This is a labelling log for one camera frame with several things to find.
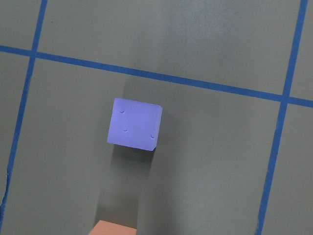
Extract purple foam block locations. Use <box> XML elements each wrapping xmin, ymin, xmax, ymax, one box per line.
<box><xmin>107</xmin><ymin>98</ymin><xmax>163</xmax><ymax>151</ymax></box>

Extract orange foam block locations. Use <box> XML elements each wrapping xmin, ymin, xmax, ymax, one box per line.
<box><xmin>89</xmin><ymin>220</ymin><xmax>137</xmax><ymax>235</ymax></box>

